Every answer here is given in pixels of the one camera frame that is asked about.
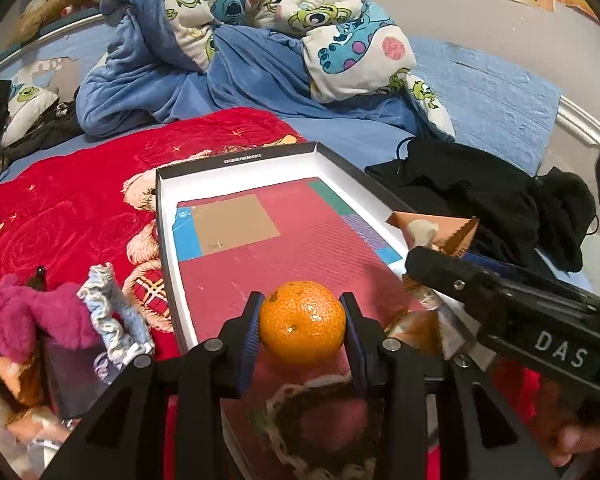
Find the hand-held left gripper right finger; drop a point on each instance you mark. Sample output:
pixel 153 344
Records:
pixel 352 340

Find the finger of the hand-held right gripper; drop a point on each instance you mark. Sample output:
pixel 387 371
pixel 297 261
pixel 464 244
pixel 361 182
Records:
pixel 445 272
pixel 510 269

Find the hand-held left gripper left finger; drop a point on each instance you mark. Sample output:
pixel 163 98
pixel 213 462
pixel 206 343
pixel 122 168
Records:
pixel 252 340

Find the brown triangular snack packet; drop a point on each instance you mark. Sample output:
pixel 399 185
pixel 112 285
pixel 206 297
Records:
pixel 460 237
pixel 15 375
pixel 35 422
pixel 417 330

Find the orange mandarin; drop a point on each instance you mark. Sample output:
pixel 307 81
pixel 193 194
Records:
pixel 300 325

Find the brown and white scrunchie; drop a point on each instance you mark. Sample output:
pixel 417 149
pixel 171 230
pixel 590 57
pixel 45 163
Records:
pixel 280 405

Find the black cardboard box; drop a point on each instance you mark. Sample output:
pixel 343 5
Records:
pixel 280 260

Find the person's right hand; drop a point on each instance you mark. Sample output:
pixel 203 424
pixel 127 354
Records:
pixel 580 440

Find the black clothing pile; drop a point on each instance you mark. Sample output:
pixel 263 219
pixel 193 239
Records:
pixel 480 195

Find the blue and white scrunchie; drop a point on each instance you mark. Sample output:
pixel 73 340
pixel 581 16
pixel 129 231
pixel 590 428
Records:
pixel 110 300

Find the blue bed sheet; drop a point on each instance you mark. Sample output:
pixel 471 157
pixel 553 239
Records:
pixel 480 85

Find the dark foil wrapper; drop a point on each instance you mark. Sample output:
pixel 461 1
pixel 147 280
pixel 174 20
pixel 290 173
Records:
pixel 65 380

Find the pink plush bear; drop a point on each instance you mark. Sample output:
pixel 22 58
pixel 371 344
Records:
pixel 20 310

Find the red printed blanket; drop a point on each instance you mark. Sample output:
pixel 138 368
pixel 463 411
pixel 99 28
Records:
pixel 55 200

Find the blue cartoon print comforter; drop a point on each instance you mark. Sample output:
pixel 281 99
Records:
pixel 255 75

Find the dark clothes heap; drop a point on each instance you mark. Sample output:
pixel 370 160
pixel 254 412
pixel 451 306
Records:
pixel 50 132

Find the small cartoon print cushion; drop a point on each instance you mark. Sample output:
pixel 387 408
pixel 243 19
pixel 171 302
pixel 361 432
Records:
pixel 27 105

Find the blue padded headboard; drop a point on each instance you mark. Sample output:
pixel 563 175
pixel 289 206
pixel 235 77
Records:
pixel 55 55

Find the brown plush dog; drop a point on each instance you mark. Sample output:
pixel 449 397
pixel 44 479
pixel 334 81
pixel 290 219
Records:
pixel 55 5

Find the white bed frame rail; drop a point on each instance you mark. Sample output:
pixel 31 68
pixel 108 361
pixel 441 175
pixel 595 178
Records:
pixel 580 115

